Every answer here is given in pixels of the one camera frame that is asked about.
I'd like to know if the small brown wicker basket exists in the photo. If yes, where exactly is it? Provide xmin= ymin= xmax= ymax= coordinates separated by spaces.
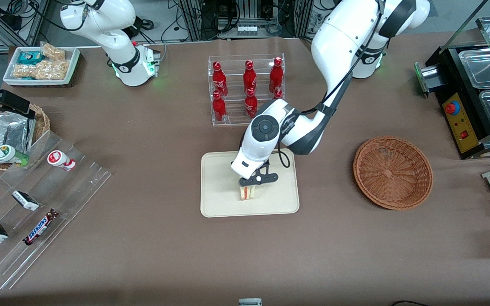
xmin=0 ymin=104 xmax=51 ymax=171

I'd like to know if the cream plastic tray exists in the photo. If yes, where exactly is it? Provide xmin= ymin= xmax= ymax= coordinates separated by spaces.
xmin=201 ymin=148 xmax=300 ymax=218

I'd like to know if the large brown wicker basket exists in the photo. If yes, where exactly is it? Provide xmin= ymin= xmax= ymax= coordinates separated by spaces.
xmin=353 ymin=136 xmax=434 ymax=211

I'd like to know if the clear acrylic stepped display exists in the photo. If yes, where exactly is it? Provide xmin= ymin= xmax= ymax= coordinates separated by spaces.
xmin=0 ymin=130 xmax=113 ymax=290

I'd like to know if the clear acrylic bottle rack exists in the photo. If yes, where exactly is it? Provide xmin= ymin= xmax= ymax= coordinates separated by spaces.
xmin=208 ymin=53 xmax=286 ymax=126

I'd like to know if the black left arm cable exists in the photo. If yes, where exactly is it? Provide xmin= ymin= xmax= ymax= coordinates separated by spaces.
xmin=276 ymin=0 xmax=387 ymax=169

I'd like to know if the silver foil bag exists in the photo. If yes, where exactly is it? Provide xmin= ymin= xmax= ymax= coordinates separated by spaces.
xmin=0 ymin=112 xmax=37 ymax=164

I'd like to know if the green white yogurt bottle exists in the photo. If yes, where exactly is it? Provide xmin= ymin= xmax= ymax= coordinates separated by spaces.
xmin=0 ymin=144 xmax=30 ymax=167

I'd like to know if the teal snack packet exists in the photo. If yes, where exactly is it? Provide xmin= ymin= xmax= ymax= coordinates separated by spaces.
xmin=18 ymin=51 xmax=44 ymax=65

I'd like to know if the red white yogurt bottle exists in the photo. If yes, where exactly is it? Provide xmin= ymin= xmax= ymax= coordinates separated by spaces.
xmin=47 ymin=150 xmax=77 ymax=171

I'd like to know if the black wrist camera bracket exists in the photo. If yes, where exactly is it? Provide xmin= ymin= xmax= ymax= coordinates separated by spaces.
xmin=257 ymin=162 xmax=279 ymax=185

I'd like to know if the small rice cracker bag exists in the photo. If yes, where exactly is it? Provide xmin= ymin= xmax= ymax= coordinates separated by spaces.
xmin=41 ymin=42 xmax=66 ymax=60

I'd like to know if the aluminium frame stand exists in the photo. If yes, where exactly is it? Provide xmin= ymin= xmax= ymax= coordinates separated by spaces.
xmin=0 ymin=0 xmax=51 ymax=54

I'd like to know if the grey coiled cable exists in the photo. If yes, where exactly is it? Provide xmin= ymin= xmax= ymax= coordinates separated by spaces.
xmin=265 ymin=20 xmax=283 ymax=37

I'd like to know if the white rectangular snack tray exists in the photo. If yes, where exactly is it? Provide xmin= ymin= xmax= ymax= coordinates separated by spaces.
xmin=3 ymin=46 xmax=81 ymax=87

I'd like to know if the snickers chocolate bar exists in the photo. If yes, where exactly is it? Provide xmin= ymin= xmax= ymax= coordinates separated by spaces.
xmin=23 ymin=209 xmax=60 ymax=246

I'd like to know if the aluminium frame equipment rack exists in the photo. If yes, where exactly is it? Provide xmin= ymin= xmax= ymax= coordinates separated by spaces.
xmin=179 ymin=0 xmax=314 ymax=41

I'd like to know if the large rice cracker bag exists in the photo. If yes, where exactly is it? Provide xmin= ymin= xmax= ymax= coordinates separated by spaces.
xmin=12 ymin=59 xmax=71 ymax=81

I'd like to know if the black food warmer appliance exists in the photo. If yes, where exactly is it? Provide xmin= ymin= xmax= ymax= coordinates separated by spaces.
xmin=414 ymin=13 xmax=490 ymax=160

